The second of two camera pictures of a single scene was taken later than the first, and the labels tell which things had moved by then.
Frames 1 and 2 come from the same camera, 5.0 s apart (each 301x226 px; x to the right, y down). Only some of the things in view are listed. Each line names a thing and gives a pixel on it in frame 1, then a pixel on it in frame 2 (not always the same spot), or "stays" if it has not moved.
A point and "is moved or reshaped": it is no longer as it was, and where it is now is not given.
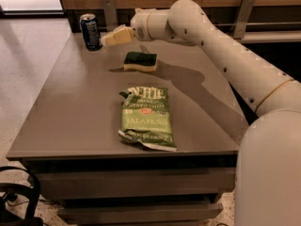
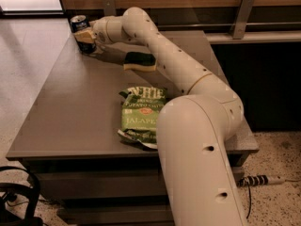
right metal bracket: x=243 y=15 stays
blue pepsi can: x=90 y=31 is moved or reshaped
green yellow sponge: x=140 y=60 stays
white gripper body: x=139 y=24 to x=100 y=31
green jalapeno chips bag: x=146 y=117 stays
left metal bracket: x=109 y=4 stays
